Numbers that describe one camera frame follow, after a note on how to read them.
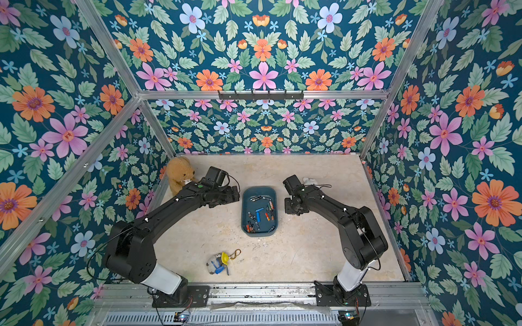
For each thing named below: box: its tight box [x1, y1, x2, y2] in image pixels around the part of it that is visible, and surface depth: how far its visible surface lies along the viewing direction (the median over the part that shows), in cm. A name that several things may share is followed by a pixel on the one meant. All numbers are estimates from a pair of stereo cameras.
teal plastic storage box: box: [241, 186, 278, 238], surface depth 96 cm
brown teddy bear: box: [167, 156, 196, 197], surface depth 92 cm
